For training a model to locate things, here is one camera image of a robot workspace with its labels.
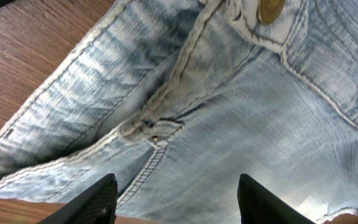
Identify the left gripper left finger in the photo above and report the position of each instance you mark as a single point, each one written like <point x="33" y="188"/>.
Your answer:
<point x="96" y="205"/>

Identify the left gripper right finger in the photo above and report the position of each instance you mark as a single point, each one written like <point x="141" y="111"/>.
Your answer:
<point x="258" y="205"/>

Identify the light blue denim jeans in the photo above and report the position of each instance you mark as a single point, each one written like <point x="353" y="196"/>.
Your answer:
<point x="179" y="98"/>

